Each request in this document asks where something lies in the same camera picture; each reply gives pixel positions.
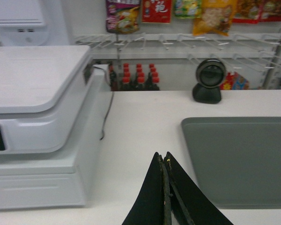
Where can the grey rectangular serving tray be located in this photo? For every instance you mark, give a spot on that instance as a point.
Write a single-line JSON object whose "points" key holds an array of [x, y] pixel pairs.
{"points": [[236, 160]]}

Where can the purple snack bag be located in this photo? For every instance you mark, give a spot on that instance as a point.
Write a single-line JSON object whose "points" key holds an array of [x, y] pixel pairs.
{"points": [[122, 16]]}

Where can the red capped sauce bottle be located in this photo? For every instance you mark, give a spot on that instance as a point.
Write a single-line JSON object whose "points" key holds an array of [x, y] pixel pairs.
{"points": [[126, 84]]}

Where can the white wire hook rack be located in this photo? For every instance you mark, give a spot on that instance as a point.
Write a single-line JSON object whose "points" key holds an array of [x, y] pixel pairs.
{"points": [[260, 52]]}

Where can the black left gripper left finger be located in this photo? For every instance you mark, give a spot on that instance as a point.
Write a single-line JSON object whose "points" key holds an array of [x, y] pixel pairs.
{"points": [[148, 206]]}

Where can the black barcode scanner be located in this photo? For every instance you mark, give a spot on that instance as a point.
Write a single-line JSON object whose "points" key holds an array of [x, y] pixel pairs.
{"points": [[210, 74]]}

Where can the red snack bag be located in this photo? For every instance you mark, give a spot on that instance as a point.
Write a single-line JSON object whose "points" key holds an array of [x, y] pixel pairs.
{"points": [[156, 11]]}

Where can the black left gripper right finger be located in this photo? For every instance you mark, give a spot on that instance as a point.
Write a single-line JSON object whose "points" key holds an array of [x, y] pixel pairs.
{"points": [[193, 207]]}

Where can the white cash register machine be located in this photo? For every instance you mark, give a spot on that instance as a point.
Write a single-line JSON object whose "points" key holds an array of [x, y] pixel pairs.
{"points": [[53, 103]]}

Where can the yellow snack bag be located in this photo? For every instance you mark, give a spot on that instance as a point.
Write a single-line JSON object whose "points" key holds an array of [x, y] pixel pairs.
{"points": [[216, 17]]}

